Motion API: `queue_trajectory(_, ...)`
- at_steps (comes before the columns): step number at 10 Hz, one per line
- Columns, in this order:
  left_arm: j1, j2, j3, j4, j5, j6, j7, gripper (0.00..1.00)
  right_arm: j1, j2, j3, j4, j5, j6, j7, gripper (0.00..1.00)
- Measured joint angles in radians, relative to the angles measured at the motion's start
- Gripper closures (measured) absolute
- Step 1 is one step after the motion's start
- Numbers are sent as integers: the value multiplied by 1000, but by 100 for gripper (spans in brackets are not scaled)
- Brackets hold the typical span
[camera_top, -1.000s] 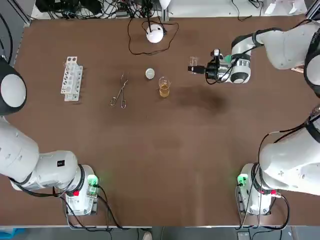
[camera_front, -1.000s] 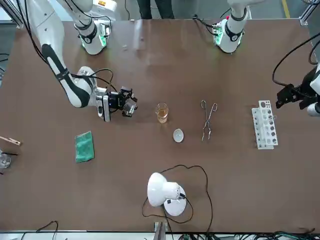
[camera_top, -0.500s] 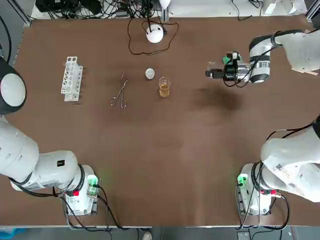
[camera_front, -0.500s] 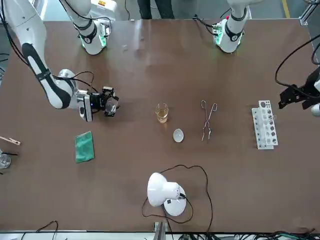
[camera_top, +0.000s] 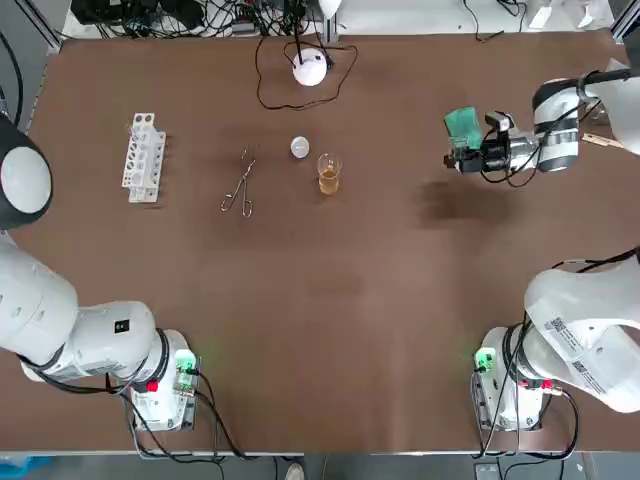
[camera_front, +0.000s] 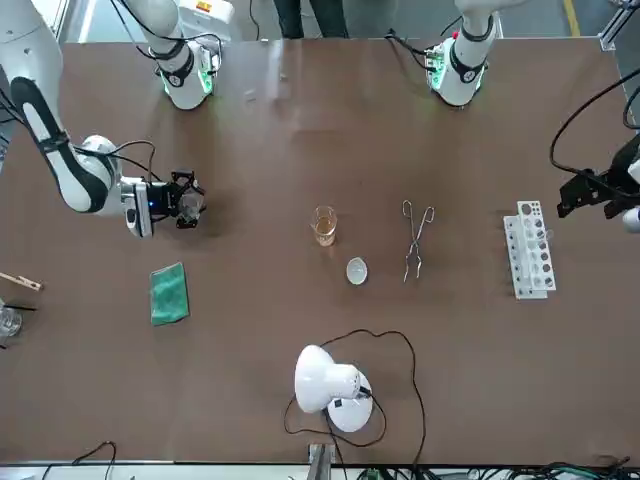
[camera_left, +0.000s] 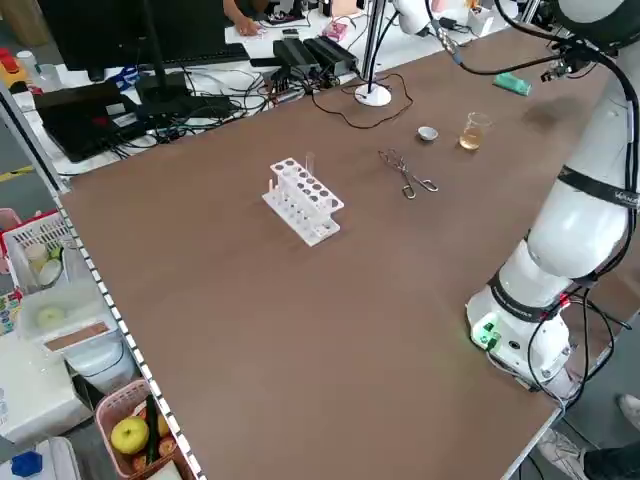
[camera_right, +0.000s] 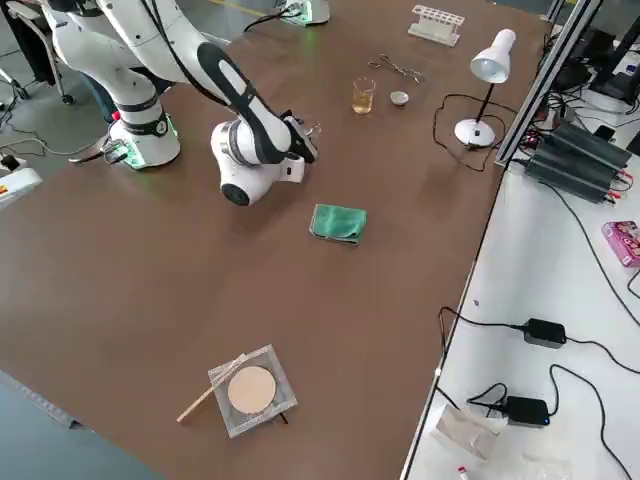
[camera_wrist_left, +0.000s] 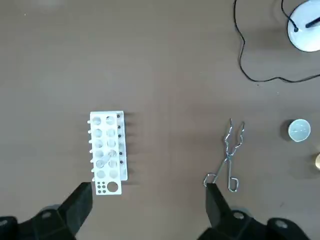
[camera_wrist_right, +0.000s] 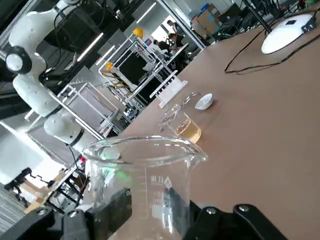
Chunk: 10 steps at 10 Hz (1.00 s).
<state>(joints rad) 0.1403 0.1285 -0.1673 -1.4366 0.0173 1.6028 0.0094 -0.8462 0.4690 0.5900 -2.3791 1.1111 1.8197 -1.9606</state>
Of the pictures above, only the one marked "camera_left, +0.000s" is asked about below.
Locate clear glass test tube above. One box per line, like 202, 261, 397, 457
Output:
303, 151, 318, 201

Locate aluminium table edge rail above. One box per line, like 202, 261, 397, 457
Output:
0, 82, 209, 480

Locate white foam box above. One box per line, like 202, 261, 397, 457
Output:
0, 334, 96, 446

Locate white desk lamp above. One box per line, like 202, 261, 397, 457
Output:
353, 0, 437, 107

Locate clear plastic storage box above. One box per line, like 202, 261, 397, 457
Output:
18, 282, 119, 351

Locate aluminium frame post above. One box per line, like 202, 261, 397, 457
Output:
360, 0, 390, 84

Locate black computer monitor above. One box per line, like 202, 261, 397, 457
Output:
37, 0, 231, 119

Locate black lamp cable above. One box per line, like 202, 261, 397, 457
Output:
310, 73, 414, 130

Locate black laptop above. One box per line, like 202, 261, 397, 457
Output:
34, 82, 151, 164

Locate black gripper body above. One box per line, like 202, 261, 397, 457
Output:
558, 43, 597, 69

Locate metal crucible tongs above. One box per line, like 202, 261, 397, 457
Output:
377, 148, 440, 201

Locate pink plastic basket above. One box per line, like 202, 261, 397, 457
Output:
94, 378, 199, 480

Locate pink printed box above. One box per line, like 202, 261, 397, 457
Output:
322, 20, 350, 42

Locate white basket red rim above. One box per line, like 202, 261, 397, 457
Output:
0, 209, 81, 296

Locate yellow green apple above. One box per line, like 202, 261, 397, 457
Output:
110, 416, 151, 456

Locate green folded cloth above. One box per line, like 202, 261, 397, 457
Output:
492, 72, 533, 96

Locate glass beaker yellow liquid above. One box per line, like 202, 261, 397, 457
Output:
458, 111, 493, 151

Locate dark green cucumber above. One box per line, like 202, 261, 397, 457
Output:
143, 393, 162, 467

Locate black cable metal connector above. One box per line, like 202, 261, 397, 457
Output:
423, 0, 569, 76

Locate white test tube rack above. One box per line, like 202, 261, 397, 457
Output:
261, 157, 346, 248

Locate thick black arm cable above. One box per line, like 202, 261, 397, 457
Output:
492, 0, 640, 211

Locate black power supply unit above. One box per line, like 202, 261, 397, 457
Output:
272, 38, 321, 71
303, 35, 360, 76

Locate black keyboard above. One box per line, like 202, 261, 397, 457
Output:
162, 42, 250, 69

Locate person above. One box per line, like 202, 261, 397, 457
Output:
537, 393, 640, 480
222, 0, 262, 36

